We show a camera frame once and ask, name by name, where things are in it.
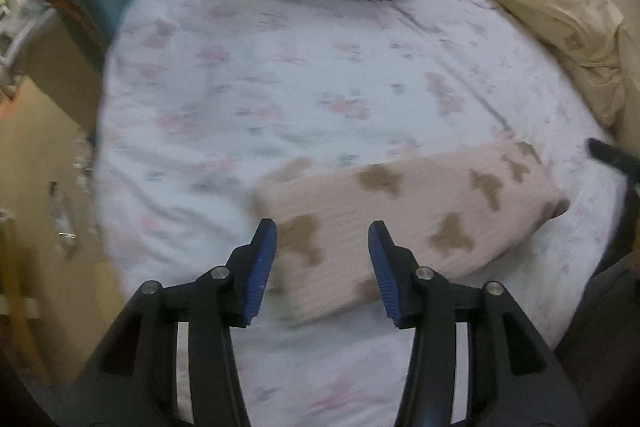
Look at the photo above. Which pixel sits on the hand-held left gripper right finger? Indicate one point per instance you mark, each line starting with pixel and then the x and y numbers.
pixel 387 277

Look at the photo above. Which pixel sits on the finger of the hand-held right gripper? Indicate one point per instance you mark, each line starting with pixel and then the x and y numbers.
pixel 607 154

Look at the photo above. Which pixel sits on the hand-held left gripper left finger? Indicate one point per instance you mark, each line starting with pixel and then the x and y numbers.
pixel 261 267

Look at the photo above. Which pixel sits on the pink bear-print pants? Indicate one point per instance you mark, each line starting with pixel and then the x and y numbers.
pixel 425 207

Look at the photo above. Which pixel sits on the person's dark clothing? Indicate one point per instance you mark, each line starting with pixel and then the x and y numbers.
pixel 605 332

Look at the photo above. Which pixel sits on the white floral bed sheet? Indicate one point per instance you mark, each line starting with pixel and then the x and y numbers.
pixel 250 82

